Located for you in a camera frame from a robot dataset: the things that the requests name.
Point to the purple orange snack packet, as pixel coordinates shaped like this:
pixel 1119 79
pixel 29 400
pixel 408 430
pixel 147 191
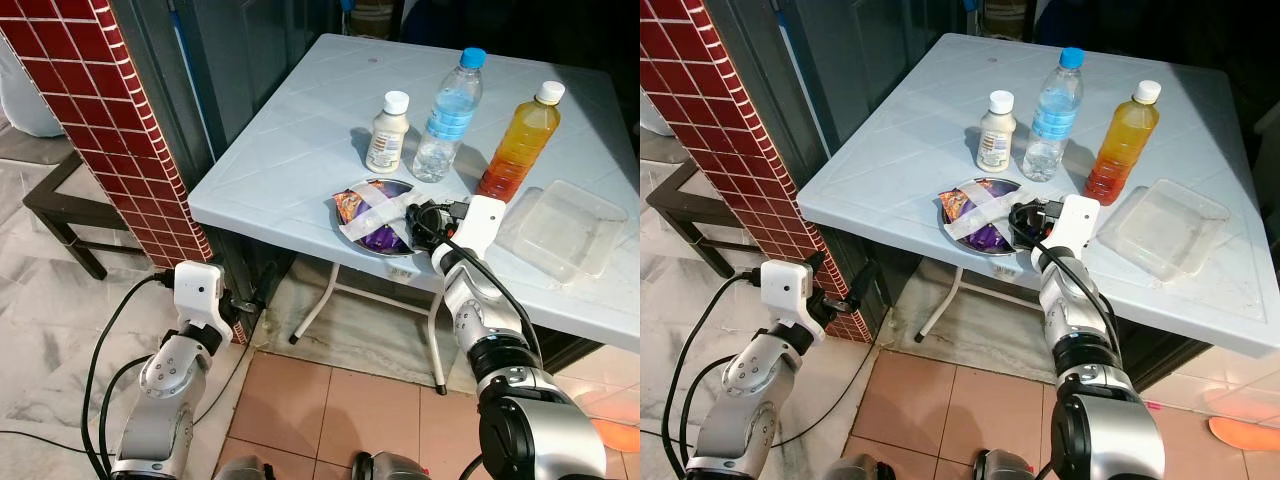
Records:
pixel 380 240
pixel 985 238

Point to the grey right robot leg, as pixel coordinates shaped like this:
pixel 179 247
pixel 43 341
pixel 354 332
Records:
pixel 1010 468
pixel 390 468

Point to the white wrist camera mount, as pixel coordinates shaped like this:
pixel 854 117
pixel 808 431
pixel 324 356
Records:
pixel 200 290
pixel 785 295
pixel 485 225
pixel 1075 225

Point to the white sack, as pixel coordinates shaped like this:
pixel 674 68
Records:
pixel 25 100
pixel 652 115

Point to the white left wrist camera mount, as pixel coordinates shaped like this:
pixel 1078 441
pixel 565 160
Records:
pixel 200 290
pixel 785 295

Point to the clear plastic food container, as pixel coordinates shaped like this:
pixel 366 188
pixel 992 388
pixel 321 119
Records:
pixel 1165 230
pixel 563 230

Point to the white paper wrapper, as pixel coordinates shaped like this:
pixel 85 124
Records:
pixel 985 212
pixel 385 212

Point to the red tiled partition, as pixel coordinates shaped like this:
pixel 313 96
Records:
pixel 100 120
pixel 730 120

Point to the clear water bottle blue cap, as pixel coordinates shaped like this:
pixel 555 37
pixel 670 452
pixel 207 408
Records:
pixel 450 120
pixel 1055 120

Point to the grey robot leg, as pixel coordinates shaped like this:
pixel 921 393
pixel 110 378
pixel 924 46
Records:
pixel 245 470
pixel 1010 468
pixel 855 470
pixel 390 468

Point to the orange slipper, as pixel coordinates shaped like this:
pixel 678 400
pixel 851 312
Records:
pixel 1245 433

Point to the round metal plate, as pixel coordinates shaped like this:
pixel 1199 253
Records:
pixel 398 190
pixel 1003 190

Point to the cream sauce bottle white cap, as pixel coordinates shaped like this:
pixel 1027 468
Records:
pixel 996 140
pixel 387 140

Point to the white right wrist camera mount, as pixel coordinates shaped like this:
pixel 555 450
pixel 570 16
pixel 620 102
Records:
pixel 485 225
pixel 1075 225

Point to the grey left robot leg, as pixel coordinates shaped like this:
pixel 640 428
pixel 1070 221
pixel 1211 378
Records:
pixel 855 470
pixel 245 470

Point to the white plastic folding table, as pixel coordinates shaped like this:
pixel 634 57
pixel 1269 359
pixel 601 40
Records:
pixel 900 140
pixel 300 140

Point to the dark wooden bench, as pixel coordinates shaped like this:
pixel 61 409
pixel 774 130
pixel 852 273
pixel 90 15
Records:
pixel 668 205
pixel 50 205

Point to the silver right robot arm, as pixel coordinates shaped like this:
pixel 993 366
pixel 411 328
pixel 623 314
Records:
pixel 1075 300
pixel 480 310

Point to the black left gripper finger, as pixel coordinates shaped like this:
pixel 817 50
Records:
pixel 866 288
pixel 268 288

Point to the orange liquid bottle white cap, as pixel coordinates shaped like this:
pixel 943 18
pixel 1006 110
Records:
pixel 1122 150
pixel 520 150

